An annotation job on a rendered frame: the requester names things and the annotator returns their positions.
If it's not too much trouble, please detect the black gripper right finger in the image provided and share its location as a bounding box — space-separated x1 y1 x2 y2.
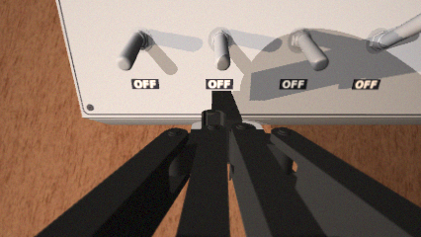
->
221 91 421 237

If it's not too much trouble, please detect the white switch panel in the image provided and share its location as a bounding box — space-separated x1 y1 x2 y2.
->
55 0 421 124

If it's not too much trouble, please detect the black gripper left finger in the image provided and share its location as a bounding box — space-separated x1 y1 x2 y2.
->
35 91 230 237

